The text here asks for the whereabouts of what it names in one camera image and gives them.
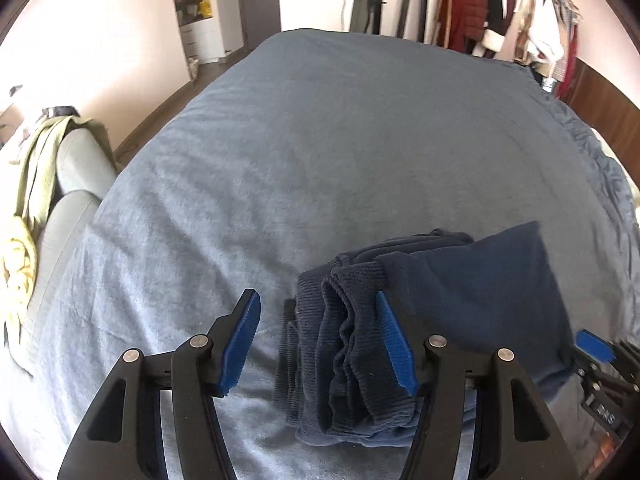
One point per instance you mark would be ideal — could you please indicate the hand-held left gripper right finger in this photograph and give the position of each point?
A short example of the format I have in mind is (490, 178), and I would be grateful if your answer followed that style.
(400, 350)

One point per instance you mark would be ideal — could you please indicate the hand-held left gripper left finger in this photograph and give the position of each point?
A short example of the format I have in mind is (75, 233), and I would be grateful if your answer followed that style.
(240, 345)

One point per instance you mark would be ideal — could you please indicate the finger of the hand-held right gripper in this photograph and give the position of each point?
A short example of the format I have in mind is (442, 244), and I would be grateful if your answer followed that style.
(595, 345)

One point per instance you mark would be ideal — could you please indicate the navy blue pants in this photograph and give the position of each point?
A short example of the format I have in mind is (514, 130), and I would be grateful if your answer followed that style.
(475, 285)

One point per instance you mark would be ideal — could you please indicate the crumpled blue-grey duvet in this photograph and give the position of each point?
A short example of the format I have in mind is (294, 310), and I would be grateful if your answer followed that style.
(595, 160)

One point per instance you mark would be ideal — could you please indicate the grey sofa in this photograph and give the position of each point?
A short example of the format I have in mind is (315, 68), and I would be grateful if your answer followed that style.
(70, 220)

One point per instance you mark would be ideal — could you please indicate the grey-blue bed blanket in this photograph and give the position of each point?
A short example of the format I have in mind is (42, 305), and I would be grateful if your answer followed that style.
(325, 135)

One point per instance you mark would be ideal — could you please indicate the yellow cloth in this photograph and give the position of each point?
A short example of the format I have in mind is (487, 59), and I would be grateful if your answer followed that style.
(17, 270)

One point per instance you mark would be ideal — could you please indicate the wooden headboard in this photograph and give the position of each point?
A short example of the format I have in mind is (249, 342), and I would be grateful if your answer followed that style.
(605, 105)

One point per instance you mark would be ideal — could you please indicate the olive green cloth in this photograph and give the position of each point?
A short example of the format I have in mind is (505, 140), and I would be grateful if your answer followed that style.
(37, 170)

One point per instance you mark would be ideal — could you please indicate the white garment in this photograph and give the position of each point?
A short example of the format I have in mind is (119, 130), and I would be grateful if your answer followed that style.
(547, 30)

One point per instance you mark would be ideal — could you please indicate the white shelf cabinet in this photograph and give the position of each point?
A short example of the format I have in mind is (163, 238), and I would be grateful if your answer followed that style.
(220, 25)

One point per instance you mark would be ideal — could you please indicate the clothes on hanging rack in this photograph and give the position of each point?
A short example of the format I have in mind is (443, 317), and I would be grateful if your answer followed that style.
(500, 15)

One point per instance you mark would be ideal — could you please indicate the black stand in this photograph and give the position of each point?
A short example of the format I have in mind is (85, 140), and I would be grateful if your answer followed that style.
(415, 5)

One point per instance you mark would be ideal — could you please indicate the dark brown wardrobe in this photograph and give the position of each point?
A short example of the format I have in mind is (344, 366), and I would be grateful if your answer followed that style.
(260, 0)

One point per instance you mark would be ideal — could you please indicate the red coat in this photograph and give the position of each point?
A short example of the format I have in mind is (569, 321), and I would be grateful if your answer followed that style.
(465, 0)

